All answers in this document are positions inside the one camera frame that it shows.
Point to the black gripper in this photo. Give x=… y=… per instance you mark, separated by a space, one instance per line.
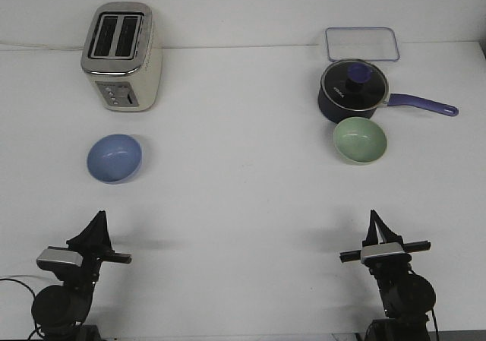
x=380 y=233
x=94 y=245

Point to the blue bowl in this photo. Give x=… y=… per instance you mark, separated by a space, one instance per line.
x=114 y=158

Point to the green bowl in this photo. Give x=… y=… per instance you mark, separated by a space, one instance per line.
x=359 y=141

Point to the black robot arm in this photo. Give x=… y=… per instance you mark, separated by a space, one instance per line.
x=60 y=311
x=408 y=299

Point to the dark blue saucepan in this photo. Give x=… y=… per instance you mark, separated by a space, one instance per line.
x=336 y=114

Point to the glass pot lid blue knob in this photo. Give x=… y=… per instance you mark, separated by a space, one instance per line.
x=355 y=84

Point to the cream and steel toaster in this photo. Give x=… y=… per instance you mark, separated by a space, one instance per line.
x=121 y=56

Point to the clear container blue rim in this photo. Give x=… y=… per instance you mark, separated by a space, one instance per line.
x=374 y=44

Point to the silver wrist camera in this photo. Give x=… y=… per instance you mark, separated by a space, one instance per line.
x=52 y=257
x=380 y=250

